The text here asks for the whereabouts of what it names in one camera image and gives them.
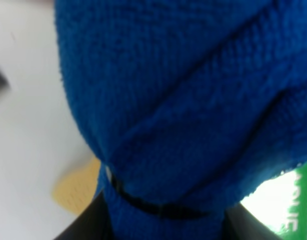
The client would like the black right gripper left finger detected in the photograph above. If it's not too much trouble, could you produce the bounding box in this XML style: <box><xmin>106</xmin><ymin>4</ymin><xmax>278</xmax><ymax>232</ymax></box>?
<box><xmin>55</xmin><ymin>192</ymin><xmax>115</xmax><ymax>240</ymax></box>

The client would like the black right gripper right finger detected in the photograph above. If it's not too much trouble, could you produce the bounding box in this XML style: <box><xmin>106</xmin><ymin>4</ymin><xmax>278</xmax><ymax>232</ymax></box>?
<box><xmin>224</xmin><ymin>203</ymin><xmax>279</xmax><ymax>240</ymax></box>

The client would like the blue cloth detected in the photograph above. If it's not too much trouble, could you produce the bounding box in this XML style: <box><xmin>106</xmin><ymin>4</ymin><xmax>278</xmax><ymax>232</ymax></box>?
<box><xmin>54</xmin><ymin>0</ymin><xmax>307</xmax><ymax>240</ymax></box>

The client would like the green blue toothpaste box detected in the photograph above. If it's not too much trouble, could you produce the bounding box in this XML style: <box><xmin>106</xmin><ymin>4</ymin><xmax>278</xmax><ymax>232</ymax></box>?
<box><xmin>277</xmin><ymin>163</ymin><xmax>307</xmax><ymax>240</ymax></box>

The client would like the yellow spatula orange handle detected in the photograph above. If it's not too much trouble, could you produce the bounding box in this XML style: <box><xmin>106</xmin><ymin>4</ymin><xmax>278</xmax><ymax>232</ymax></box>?
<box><xmin>51</xmin><ymin>157</ymin><xmax>101</xmax><ymax>216</ymax></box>

